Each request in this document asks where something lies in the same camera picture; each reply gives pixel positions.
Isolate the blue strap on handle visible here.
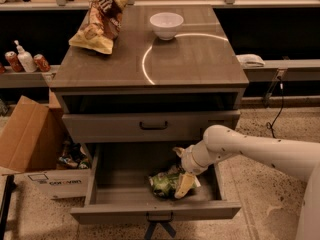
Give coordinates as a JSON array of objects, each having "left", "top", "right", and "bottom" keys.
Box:
[{"left": 143, "top": 220, "right": 177, "bottom": 240}]

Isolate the white pump bottle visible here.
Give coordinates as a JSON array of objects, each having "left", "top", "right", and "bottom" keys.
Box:
[{"left": 14, "top": 40, "right": 37, "bottom": 73}]

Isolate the red soda can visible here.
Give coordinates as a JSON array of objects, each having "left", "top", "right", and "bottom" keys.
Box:
[
  {"left": 33, "top": 54, "right": 51, "bottom": 72},
  {"left": 5, "top": 51, "right": 23, "bottom": 72}
]

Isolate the white caravan box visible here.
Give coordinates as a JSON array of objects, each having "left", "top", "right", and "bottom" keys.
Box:
[{"left": 25, "top": 169, "right": 91, "bottom": 199}]

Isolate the black power cable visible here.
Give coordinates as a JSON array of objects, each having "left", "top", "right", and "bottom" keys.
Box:
[{"left": 265, "top": 80, "right": 285, "bottom": 139}]

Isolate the white folded cloth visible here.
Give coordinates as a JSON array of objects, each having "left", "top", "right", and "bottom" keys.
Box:
[{"left": 237, "top": 54, "right": 265, "bottom": 67}]

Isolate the open grey lower drawer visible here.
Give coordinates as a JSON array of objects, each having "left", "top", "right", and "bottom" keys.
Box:
[{"left": 71, "top": 142, "right": 241, "bottom": 224}]

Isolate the green jalapeno chip bag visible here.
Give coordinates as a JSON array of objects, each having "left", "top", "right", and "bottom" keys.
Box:
[{"left": 149, "top": 164, "right": 201, "bottom": 199}]

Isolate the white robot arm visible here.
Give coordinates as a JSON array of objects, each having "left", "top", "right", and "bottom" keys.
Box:
[{"left": 175, "top": 125, "right": 320, "bottom": 240}]

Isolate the grey drawer cabinet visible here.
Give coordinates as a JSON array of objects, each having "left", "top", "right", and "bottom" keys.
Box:
[{"left": 49, "top": 4, "right": 250, "bottom": 162}]

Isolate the brown yellow chip bag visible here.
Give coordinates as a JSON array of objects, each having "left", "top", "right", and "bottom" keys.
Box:
[{"left": 69, "top": 0, "right": 129, "bottom": 55}]

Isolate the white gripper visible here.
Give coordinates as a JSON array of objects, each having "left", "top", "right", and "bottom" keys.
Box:
[{"left": 173, "top": 145, "right": 208, "bottom": 199}]

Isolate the closed grey upper drawer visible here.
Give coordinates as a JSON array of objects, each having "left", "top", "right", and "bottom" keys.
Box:
[{"left": 62, "top": 110, "right": 240, "bottom": 143}]

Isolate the white bowl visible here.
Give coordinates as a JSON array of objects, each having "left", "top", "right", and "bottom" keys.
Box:
[{"left": 150, "top": 12, "right": 184, "bottom": 40}]

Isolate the red soda can right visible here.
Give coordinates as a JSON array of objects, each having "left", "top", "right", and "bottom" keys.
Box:
[{"left": 33, "top": 54, "right": 51, "bottom": 72}]

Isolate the brown cardboard box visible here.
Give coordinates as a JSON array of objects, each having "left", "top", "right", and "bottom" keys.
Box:
[{"left": 0, "top": 96, "right": 65, "bottom": 172}]

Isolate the red soda can left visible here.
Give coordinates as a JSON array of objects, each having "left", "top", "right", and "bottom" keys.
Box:
[{"left": 5, "top": 51, "right": 23, "bottom": 72}]

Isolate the black stand left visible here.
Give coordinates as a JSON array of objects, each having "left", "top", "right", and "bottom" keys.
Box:
[{"left": 0, "top": 175, "right": 16, "bottom": 240}]

